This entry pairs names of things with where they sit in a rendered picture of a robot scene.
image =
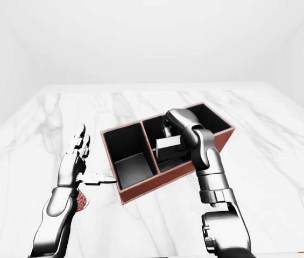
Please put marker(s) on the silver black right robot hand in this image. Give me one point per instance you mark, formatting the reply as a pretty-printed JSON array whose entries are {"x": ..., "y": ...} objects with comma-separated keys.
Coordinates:
[{"x": 184, "y": 118}]

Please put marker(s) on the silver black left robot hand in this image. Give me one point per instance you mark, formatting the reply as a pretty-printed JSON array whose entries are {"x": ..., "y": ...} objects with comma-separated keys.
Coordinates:
[{"x": 69, "y": 169}]

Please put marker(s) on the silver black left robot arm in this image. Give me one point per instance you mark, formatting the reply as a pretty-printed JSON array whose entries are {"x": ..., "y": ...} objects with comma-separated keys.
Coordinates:
[{"x": 56, "y": 207}]

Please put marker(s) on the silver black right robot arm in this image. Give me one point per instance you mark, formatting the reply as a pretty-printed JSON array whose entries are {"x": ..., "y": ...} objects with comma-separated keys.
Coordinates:
[{"x": 211, "y": 164}]

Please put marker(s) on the red-brown desk caddy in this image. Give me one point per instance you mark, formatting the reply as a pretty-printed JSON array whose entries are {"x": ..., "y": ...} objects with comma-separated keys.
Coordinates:
[{"x": 143, "y": 189}]

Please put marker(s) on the red patterned white mug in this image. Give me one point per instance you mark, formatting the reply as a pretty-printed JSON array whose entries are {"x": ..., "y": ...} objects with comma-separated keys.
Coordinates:
[{"x": 82, "y": 201}]

